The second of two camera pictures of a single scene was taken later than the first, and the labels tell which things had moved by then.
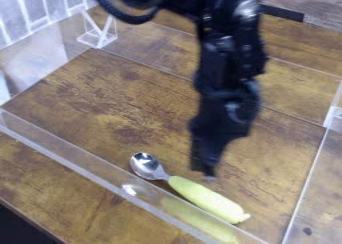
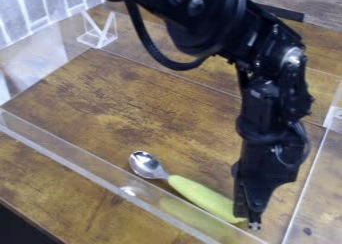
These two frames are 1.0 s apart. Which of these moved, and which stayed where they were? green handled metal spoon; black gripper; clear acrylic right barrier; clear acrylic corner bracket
Moved: black gripper
Stayed: clear acrylic right barrier; clear acrylic corner bracket; green handled metal spoon
